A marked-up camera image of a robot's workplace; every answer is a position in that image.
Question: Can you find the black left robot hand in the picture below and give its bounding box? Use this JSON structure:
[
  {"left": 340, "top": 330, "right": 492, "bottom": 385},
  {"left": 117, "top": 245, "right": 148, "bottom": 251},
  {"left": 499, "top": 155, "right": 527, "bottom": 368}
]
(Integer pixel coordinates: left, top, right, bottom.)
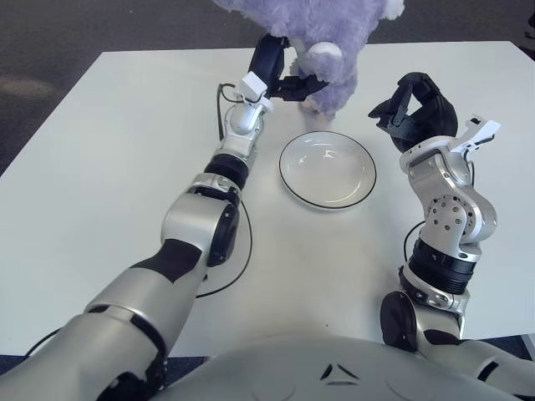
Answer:
[{"left": 248, "top": 33, "right": 330, "bottom": 104}]

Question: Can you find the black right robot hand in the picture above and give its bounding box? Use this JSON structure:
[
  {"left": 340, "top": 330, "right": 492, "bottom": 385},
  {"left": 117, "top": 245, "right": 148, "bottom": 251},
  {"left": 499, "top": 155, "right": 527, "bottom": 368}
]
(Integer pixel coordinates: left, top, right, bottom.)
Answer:
[{"left": 367, "top": 71, "right": 460, "bottom": 154}]

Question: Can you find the purple plush bunny doll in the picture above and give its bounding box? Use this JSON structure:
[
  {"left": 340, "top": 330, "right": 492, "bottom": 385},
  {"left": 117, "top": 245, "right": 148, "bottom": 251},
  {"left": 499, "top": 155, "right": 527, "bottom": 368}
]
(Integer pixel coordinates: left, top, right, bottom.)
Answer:
[{"left": 211, "top": 0, "right": 406, "bottom": 120}]

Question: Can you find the white plate with black rim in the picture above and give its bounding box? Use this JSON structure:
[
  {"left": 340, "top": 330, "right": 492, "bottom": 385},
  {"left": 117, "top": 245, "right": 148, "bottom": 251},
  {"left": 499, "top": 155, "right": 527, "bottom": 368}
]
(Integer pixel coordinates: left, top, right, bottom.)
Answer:
[{"left": 278, "top": 130, "right": 376, "bottom": 211}]

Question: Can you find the grey robot torso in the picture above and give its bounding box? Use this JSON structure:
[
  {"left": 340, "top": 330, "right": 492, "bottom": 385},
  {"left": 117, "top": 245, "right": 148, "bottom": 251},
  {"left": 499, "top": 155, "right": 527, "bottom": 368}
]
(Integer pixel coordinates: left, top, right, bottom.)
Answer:
[{"left": 162, "top": 336, "right": 519, "bottom": 401}]

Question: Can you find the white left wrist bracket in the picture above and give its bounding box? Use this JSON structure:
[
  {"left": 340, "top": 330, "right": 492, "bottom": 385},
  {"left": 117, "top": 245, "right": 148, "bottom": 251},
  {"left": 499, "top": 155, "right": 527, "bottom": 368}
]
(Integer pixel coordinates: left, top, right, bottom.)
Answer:
[{"left": 237, "top": 71, "right": 275, "bottom": 112}]

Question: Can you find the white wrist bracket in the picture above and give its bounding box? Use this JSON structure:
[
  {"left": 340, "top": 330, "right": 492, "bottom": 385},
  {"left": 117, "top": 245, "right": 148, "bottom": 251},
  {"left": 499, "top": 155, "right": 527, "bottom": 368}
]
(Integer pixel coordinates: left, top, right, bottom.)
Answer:
[
  {"left": 237, "top": 71, "right": 275, "bottom": 112},
  {"left": 449, "top": 114, "right": 502, "bottom": 155}
]

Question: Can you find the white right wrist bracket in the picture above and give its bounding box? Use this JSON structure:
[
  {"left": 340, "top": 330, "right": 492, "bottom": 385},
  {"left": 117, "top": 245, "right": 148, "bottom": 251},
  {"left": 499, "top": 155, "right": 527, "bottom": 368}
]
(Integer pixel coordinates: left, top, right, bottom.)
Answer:
[{"left": 449, "top": 114, "right": 502, "bottom": 155}]

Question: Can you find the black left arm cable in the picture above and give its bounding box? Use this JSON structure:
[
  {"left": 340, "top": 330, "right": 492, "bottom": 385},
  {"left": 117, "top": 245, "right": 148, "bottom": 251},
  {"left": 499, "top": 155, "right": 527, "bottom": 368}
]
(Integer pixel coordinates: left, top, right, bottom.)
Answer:
[{"left": 24, "top": 82, "right": 254, "bottom": 360}]

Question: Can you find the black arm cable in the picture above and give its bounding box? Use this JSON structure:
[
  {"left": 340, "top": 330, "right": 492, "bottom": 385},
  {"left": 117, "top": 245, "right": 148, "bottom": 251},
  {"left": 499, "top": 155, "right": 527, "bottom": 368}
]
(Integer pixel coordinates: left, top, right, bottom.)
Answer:
[
  {"left": 24, "top": 82, "right": 254, "bottom": 360},
  {"left": 403, "top": 221, "right": 425, "bottom": 262}
]

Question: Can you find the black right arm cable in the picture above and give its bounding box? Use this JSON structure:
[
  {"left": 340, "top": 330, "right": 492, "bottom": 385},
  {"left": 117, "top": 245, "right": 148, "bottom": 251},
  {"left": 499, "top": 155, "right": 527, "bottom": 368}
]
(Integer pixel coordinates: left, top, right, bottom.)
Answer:
[{"left": 403, "top": 221, "right": 425, "bottom": 262}]

